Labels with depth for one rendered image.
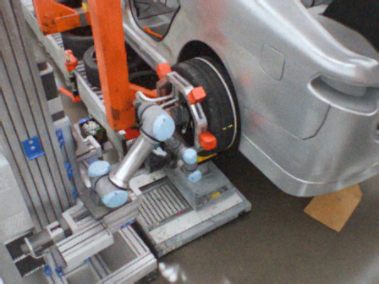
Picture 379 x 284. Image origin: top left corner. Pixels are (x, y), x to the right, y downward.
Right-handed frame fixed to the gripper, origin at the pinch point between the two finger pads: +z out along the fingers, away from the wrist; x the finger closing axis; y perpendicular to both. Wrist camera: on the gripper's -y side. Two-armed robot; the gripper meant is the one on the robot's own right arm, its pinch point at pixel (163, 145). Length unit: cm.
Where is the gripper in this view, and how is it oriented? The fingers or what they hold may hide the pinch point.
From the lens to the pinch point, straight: 242.2
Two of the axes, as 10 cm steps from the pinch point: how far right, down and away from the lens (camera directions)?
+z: -5.5, -5.5, 6.3
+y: 0.0, -7.6, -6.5
